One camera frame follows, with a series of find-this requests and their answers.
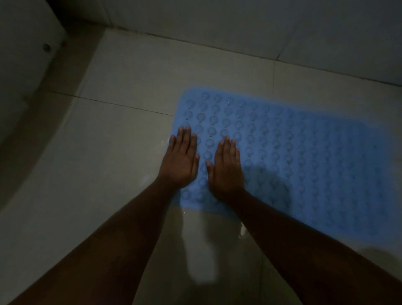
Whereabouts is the person's left hand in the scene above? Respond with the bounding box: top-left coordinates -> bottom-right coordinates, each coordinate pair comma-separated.
157,125 -> 201,191

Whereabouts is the person's right hand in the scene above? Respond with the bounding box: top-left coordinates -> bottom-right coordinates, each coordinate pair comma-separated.
206,135 -> 246,202

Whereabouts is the blue bath mat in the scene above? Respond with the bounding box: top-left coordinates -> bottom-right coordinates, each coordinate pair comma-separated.
171,87 -> 402,249

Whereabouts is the person's left forearm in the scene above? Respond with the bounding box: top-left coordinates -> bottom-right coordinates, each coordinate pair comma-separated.
9,179 -> 176,305

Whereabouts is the person's right forearm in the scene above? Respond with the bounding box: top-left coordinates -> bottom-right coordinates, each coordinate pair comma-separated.
224,190 -> 402,305

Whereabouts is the white toilet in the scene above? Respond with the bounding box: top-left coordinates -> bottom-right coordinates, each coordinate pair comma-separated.
0,0 -> 68,148

